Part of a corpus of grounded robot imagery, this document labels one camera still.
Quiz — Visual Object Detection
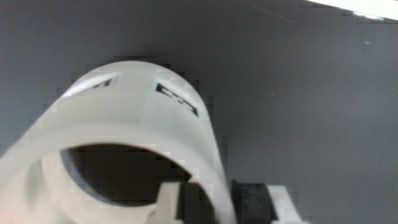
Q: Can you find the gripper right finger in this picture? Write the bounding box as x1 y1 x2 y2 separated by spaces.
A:
231 182 309 224

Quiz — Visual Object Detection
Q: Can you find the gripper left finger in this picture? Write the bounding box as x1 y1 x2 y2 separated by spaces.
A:
148 182 208 224

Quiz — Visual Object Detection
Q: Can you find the white lamp shade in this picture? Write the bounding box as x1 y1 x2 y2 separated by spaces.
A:
0 61 237 224

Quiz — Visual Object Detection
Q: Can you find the white marker sheet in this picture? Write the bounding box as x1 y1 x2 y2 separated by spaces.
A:
309 0 398 21

